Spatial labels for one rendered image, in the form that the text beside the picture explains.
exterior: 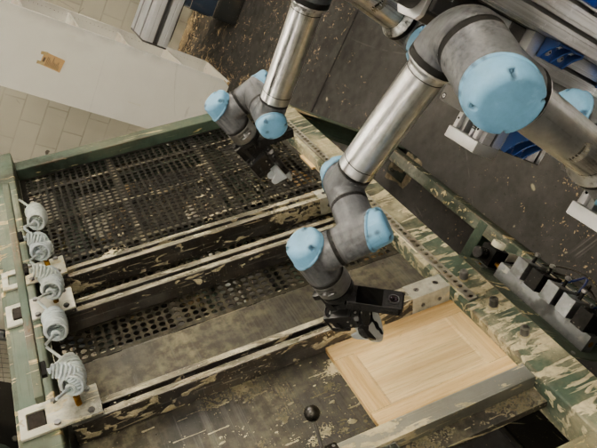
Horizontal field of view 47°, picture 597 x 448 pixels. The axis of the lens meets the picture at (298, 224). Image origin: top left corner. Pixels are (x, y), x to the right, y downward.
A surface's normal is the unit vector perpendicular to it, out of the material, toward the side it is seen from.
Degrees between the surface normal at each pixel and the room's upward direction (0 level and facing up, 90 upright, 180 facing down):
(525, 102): 83
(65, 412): 58
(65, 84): 90
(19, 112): 90
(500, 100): 83
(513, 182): 0
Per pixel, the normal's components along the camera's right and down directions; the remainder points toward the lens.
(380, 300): 0.00, -0.62
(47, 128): 0.41, 0.47
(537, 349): -0.08, -0.83
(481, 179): -0.81, -0.20
